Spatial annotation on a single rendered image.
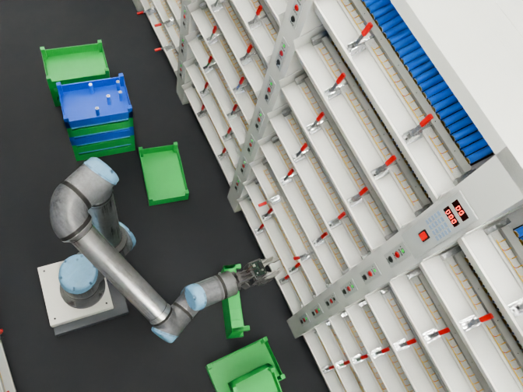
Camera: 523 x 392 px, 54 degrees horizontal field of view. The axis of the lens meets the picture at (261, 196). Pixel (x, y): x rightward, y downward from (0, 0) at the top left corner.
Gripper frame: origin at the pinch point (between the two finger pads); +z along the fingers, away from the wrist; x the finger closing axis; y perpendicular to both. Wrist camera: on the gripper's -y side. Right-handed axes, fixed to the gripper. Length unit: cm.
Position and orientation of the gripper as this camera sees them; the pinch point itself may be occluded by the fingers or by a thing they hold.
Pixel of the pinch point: (278, 264)
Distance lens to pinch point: 194.4
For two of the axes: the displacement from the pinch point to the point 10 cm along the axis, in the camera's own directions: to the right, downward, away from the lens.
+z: 8.5, -2.8, 4.4
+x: -4.3, -8.5, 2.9
